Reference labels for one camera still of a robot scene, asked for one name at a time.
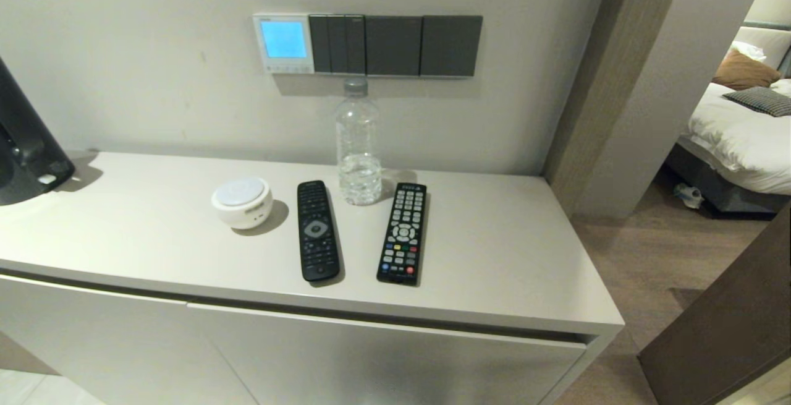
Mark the white teal slipper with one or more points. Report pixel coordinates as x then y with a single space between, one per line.
689 195

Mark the grey single switch panel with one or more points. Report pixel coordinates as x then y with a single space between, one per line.
451 46
393 46

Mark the clear plastic water bottle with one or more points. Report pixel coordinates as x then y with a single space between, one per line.
358 145

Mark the white wall thermostat panel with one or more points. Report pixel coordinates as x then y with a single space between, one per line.
283 40

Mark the beige cabinet door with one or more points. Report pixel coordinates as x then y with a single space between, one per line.
93 343
383 362

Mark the dark brown wooden door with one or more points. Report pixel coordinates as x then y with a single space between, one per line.
729 318

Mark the dark grey bed base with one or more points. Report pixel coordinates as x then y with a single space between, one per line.
741 202

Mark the black electric kettle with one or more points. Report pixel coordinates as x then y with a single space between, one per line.
25 145

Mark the black remote with coloured buttons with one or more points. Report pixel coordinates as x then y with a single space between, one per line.
403 232

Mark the grey triple rocker switch panel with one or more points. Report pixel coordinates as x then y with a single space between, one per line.
337 44

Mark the light wood door panel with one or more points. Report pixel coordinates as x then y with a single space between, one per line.
605 83

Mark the black remote with grey pad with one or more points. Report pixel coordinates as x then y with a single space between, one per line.
317 230

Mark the beige cabinet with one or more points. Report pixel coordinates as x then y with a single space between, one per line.
494 250

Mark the bed with white duvet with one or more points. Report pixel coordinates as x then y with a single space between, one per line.
741 145

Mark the brown pillow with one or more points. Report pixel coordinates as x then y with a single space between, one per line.
744 71

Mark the checkered grey pillow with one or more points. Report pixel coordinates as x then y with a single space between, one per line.
763 101

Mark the grey headboard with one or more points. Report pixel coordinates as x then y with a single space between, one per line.
772 24

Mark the white round smart speaker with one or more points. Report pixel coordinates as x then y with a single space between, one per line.
242 203

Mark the white pillow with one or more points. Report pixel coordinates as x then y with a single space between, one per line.
766 37

